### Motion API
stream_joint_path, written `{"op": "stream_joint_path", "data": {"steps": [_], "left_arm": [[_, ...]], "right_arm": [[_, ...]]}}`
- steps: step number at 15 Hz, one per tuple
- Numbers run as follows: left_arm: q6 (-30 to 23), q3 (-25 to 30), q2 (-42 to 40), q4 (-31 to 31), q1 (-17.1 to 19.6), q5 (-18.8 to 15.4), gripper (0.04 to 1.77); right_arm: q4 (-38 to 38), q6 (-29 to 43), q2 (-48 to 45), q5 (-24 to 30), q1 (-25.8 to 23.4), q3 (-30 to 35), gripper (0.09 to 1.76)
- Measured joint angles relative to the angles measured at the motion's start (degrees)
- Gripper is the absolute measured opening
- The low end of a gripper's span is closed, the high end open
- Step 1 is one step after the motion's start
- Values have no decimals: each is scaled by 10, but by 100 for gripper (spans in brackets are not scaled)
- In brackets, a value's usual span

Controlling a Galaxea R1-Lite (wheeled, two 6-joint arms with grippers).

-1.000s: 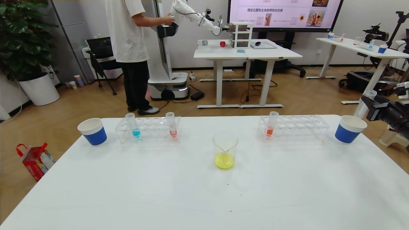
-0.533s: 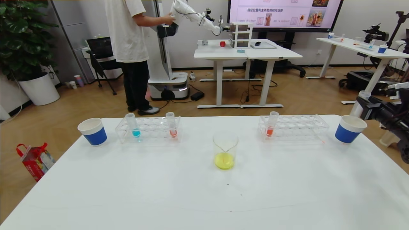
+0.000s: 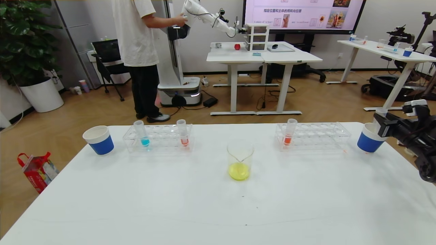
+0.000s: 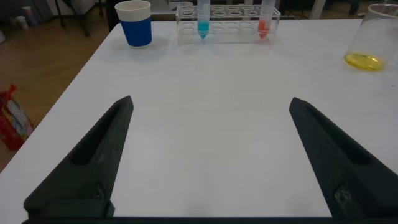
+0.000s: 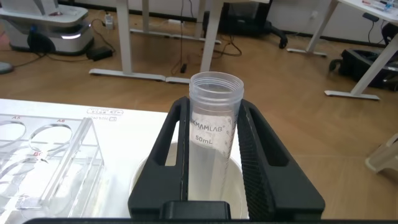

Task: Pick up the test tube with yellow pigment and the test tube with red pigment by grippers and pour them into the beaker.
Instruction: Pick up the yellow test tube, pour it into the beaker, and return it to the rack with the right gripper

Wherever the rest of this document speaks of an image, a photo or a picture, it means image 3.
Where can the white wheeled robot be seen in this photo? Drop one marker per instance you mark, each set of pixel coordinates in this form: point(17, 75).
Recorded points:
point(168, 64)

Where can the white power strip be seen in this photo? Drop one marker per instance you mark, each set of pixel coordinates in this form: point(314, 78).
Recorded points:
point(205, 81)

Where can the green leafy plant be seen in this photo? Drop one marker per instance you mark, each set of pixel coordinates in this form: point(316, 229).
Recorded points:
point(24, 41)

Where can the blue white paper cup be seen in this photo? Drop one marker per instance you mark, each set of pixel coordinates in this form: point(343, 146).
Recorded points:
point(368, 143)
point(101, 144)

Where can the black office chair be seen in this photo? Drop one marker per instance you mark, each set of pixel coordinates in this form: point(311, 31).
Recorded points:
point(105, 54)

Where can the black power brick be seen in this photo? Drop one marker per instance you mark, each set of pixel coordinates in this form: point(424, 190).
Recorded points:
point(210, 102)

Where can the black mobile robot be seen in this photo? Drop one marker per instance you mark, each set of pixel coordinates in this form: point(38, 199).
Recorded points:
point(385, 87)

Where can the blue pigment test tube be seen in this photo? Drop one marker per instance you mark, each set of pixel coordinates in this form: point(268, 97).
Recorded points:
point(144, 141)

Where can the white drawer organizer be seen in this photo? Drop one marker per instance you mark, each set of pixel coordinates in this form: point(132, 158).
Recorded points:
point(257, 37)

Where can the small white cup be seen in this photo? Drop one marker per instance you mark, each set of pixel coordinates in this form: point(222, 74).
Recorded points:
point(78, 91)

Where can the clear glass beaker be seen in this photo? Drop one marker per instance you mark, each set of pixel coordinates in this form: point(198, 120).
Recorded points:
point(240, 170)

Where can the white plant pot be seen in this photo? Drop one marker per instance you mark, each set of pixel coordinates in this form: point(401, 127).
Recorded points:
point(42, 96)

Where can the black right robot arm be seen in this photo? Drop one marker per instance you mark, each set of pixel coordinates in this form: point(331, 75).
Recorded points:
point(427, 160)

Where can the grey flat tray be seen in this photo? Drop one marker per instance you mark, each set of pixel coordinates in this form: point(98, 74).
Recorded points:
point(284, 49)

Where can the small blue cup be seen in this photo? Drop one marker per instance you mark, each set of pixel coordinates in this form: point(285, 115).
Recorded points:
point(407, 52)

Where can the person in white shirt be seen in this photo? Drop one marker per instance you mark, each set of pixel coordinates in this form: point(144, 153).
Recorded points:
point(136, 37)

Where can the red printed shopping bag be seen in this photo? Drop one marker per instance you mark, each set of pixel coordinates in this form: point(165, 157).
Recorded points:
point(37, 176)

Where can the black display stand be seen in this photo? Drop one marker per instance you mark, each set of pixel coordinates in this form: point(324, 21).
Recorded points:
point(308, 69)

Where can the grey metal cabinet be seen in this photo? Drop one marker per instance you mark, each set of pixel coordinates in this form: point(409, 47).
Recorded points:
point(80, 30)

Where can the clear acrylic test tube rack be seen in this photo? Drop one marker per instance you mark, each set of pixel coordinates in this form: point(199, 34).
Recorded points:
point(162, 139)
point(313, 137)

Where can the purple cup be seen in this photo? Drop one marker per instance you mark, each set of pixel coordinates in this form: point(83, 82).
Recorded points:
point(84, 86)

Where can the long white standing desk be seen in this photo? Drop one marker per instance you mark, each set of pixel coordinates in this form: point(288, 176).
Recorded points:
point(391, 54)

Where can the large display screen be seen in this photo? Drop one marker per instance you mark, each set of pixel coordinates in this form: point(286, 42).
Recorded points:
point(303, 15)

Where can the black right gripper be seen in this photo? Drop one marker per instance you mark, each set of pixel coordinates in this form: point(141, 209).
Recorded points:
point(385, 128)

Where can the red pigment test tube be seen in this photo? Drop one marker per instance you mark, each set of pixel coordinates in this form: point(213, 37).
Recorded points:
point(184, 140)
point(287, 139)

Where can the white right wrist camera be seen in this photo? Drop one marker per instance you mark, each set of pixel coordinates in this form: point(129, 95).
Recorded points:
point(415, 106)

